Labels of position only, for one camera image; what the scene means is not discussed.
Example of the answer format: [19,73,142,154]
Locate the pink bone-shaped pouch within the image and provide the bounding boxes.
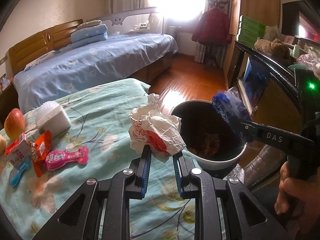
[44,146,89,171]

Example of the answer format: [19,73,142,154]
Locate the blue plastic wrapper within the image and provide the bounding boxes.
[212,87,253,142]

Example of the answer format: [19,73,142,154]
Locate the blue bone-shaped pouch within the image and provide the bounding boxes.
[9,157,31,187]

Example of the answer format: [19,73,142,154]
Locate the white red paper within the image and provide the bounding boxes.
[128,93,186,162]

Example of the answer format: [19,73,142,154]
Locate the red white carton box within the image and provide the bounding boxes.
[5,133,35,168]

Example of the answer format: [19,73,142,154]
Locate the black round trash bin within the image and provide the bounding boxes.
[170,100,246,177]

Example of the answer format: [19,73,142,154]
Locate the person's right hand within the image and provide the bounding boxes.
[274,163,319,234]

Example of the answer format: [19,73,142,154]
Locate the black tv cabinet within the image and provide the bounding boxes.
[227,41,302,133]

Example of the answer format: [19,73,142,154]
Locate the teal floral bed quilt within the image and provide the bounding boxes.
[1,79,195,239]

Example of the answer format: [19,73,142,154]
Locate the red orange snack wrapper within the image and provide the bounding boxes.
[31,131,52,177]

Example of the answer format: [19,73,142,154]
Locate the brown plush toy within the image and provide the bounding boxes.
[254,38,290,59]

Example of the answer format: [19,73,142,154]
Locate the white foam block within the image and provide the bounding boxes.
[35,101,71,138]

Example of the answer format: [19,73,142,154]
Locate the green stacked boxes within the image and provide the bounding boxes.
[238,15,266,38]

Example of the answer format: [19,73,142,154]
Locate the red yellow apple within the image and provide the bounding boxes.
[4,108,25,141]

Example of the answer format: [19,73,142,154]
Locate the red jacket on rack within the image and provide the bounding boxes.
[191,7,232,46]

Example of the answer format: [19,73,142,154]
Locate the dark wooden nightstand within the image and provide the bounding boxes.
[0,83,19,125]

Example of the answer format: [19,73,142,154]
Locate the blue sheeted bed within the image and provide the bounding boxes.
[13,34,178,113]

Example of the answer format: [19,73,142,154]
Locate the wooden headboard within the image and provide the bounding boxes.
[9,19,83,75]

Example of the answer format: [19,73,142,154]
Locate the folded blue blanket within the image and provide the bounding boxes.
[71,22,108,49]

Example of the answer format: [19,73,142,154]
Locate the silver corrugated hose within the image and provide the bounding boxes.
[243,144,288,188]

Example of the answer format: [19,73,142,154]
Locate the grey bed guard rail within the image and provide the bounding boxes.
[91,7,167,36]

